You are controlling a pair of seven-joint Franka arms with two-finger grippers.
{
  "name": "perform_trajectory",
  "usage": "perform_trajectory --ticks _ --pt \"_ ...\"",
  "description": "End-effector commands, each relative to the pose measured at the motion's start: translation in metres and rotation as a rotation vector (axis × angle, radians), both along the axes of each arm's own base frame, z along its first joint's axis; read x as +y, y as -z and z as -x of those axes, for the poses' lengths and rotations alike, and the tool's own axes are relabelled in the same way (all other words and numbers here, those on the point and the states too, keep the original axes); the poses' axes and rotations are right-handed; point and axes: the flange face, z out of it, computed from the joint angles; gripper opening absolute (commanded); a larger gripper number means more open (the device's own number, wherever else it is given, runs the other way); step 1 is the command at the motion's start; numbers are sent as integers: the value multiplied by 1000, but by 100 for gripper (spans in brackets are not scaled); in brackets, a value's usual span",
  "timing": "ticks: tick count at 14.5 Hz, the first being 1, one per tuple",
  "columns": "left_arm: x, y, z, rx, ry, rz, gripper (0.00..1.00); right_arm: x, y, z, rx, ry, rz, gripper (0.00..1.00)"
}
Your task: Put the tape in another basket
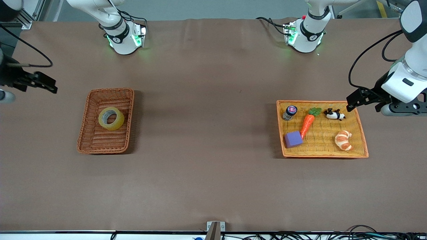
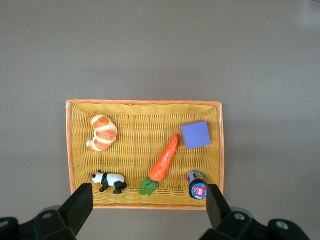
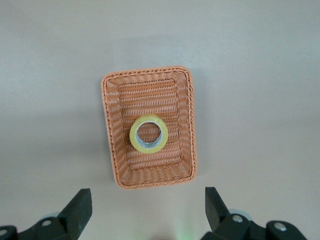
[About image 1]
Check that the aluminium frame profile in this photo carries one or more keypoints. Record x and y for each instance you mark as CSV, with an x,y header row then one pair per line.
x,y
28,15

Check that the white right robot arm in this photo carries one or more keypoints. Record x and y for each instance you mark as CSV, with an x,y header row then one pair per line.
x,y
121,43

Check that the purple cube block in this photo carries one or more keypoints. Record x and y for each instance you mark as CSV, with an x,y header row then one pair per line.
x,y
293,139

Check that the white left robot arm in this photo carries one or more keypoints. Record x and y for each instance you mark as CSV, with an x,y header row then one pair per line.
x,y
308,36

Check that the grey metal table bracket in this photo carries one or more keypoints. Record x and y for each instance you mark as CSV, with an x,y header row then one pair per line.
x,y
215,230

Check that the brown wicker basket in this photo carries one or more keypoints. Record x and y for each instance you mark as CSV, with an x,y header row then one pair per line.
x,y
106,140

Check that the toy croissant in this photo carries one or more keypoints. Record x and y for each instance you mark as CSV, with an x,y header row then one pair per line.
x,y
343,140

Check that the small dark lidded jar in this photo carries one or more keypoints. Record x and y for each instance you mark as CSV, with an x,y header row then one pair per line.
x,y
289,112

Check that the yellow clear tape roll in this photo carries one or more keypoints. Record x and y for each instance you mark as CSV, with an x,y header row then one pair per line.
x,y
115,124

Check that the black white panda toy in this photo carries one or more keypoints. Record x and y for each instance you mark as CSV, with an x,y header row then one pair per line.
x,y
334,114

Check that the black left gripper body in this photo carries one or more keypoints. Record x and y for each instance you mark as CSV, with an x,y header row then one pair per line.
x,y
377,88

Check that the orange wicker basket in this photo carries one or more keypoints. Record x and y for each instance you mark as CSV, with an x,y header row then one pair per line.
x,y
322,150

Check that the orange toy carrot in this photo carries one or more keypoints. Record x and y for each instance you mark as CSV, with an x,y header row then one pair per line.
x,y
307,124

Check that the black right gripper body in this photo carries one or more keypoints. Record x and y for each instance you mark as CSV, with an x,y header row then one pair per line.
x,y
9,76

